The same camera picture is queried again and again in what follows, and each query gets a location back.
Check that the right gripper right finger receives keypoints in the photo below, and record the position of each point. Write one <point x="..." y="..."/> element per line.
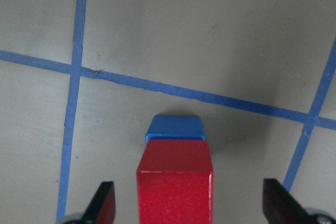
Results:
<point x="280" y="207"/>

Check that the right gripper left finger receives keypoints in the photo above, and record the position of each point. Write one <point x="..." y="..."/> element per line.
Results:
<point x="101" y="209"/>

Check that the red wooden block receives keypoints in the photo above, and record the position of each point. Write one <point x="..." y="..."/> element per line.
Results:
<point x="175" y="182"/>

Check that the blue wooden block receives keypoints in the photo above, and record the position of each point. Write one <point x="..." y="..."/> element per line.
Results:
<point x="175" y="127"/>

